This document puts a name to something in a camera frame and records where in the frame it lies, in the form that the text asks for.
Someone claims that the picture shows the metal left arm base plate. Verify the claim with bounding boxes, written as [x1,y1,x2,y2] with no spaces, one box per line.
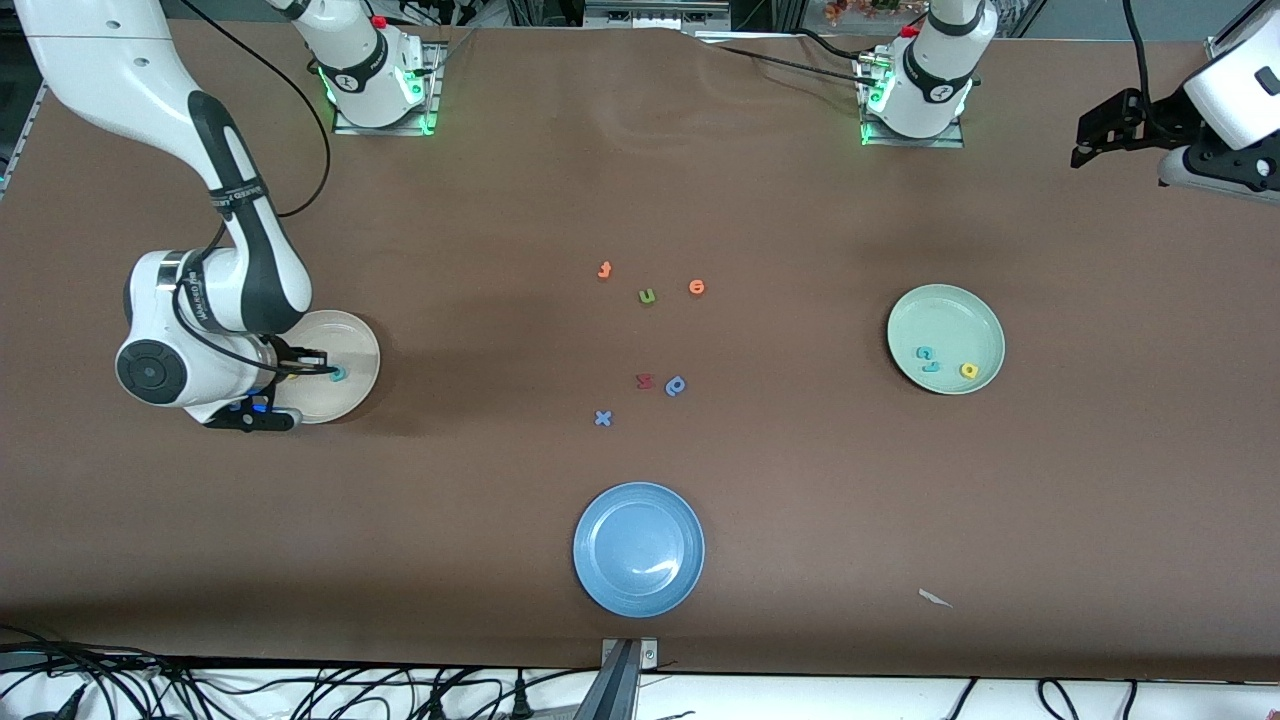
[860,60,966,149]

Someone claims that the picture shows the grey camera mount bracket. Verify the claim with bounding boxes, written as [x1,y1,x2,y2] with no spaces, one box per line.
[575,638,659,720]

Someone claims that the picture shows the blue plate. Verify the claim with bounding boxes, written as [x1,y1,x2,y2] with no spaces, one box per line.
[573,482,706,619]

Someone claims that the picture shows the light green plate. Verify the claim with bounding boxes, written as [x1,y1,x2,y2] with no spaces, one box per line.
[886,284,1006,396]

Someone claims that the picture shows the brown table cover sheet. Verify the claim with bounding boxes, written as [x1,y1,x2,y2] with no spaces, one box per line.
[0,15,1280,683]

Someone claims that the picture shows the long black table cable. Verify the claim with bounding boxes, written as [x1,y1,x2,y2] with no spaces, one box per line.
[695,40,869,86]

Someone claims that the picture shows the aluminium frame profile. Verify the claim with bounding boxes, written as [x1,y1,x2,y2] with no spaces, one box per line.
[583,0,733,31]

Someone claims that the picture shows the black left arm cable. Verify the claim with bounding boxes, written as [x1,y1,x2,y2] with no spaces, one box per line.
[1122,0,1156,116]

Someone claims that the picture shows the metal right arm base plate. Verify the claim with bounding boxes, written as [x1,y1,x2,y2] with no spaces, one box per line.
[332,42,444,137]

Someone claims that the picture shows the short black table cable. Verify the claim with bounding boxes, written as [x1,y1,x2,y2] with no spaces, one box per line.
[795,28,873,63]

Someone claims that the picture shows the orange dried flowers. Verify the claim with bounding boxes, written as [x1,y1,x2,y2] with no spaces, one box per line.
[823,0,931,26]

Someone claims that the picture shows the black floor cable tangle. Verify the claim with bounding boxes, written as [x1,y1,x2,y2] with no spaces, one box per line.
[0,625,601,720]

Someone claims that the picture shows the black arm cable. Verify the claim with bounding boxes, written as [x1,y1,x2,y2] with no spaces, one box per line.
[1122,0,1156,116]
[170,0,332,386]

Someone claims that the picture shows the beige brown plate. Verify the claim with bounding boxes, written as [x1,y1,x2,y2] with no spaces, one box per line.
[275,310,382,425]

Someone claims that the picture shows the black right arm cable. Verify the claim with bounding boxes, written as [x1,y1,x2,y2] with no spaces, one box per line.
[170,0,332,386]

